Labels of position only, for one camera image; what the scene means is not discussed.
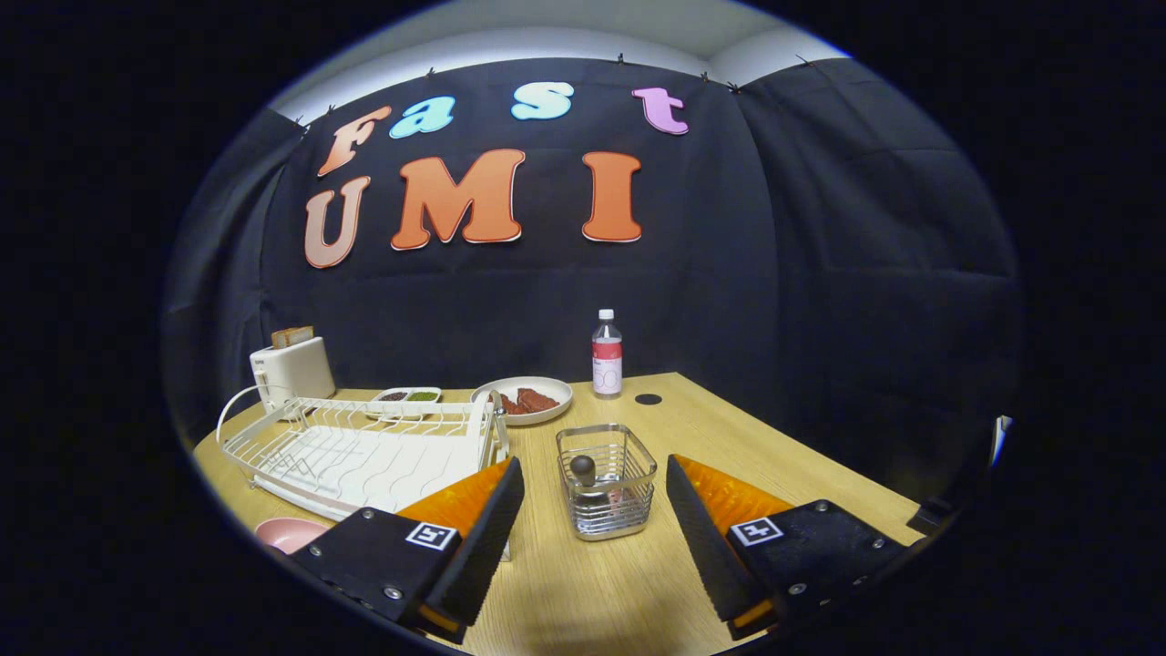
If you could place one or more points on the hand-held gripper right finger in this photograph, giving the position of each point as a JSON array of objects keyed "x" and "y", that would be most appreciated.
[{"x": 706, "y": 538}]

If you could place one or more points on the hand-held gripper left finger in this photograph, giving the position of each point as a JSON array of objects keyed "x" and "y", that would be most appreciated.
[{"x": 483, "y": 547}]

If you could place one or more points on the pink plate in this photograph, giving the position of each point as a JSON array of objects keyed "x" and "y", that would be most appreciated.
[{"x": 287, "y": 533}]

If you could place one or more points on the small white condiment dish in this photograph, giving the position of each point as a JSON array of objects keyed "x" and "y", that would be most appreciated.
[{"x": 405, "y": 397}]

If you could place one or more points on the white plate with meat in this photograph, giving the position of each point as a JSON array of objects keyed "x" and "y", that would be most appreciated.
[{"x": 547, "y": 384}]

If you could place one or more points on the red meat piece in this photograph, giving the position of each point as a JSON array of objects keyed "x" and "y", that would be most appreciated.
[
  {"x": 537, "y": 400},
  {"x": 508, "y": 405}
]

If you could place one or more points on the clear plastic water bottle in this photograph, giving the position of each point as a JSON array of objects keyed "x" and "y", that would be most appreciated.
[{"x": 607, "y": 364}]

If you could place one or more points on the black clamp block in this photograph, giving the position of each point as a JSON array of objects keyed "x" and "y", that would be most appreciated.
[{"x": 929, "y": 517}]

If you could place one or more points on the black backdrop cloth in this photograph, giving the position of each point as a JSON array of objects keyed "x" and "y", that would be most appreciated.
[{"x": 547, "y": 310}]

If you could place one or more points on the white toaster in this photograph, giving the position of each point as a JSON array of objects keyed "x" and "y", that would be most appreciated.
[{"x": 296, "y": 369}]

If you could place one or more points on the brown toast slice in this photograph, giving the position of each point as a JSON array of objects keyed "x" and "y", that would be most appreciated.
[
  {"x": 302, "y": 335},
  {"x": 281, "y": 339}
]

